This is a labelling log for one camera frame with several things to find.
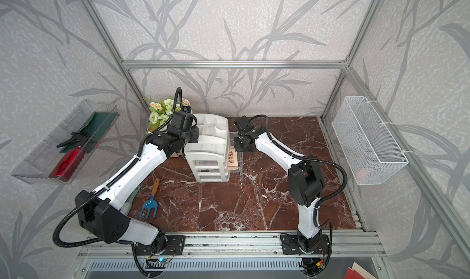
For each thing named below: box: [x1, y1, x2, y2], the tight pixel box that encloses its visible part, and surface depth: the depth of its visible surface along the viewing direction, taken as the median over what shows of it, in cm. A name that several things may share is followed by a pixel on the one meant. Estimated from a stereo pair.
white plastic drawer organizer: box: [184, 113, 231, 183], surface depth 84 cm
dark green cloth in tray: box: [59, 111, 119, 153], surface depth 71 cm
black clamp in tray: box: [56, 132, 89, 149], surface depth 67 cm
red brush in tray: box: [48, 145, 86, 183], surface depth 59 cm
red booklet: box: [344, 261, 377, 279], surface depth 69 cm
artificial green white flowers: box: [146, 98, 191, 134], surface depth 84 cm
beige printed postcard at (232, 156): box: [227, 145, 238, 167], surface depth 93 cm
